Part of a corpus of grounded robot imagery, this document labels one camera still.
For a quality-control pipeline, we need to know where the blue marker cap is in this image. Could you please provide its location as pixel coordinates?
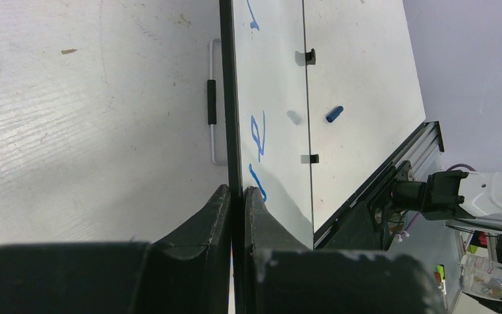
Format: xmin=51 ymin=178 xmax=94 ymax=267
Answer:
xmin=325 ymin=105 xmax=344 ymax=123

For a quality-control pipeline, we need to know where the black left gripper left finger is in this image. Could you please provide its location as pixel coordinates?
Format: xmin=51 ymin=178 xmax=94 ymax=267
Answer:
xmin=0 ymin=184 xmax=231 ymax=313

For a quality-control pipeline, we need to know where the aluminium frame rail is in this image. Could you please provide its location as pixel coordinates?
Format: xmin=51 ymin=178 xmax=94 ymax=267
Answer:
xmin=318 ymin=122 xmax=444 ymax=251

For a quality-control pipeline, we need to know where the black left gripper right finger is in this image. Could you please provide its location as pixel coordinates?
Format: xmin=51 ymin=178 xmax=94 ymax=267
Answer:
xmin=244 ymin=187 xmax=446 ymax=313

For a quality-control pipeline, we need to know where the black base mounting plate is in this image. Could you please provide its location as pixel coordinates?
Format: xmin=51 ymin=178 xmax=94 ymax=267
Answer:
xmin=314 ymin=160 xmax=412 ymax=251

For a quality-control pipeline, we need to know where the black framed whiteboard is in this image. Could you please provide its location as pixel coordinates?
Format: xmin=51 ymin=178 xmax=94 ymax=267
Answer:
xmin=207 ymin=0 xmax=321 ymax=250

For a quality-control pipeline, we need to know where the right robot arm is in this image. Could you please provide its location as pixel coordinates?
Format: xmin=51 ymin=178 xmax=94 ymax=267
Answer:
xmin=391 ymin=170 xmax=502 ymax=220

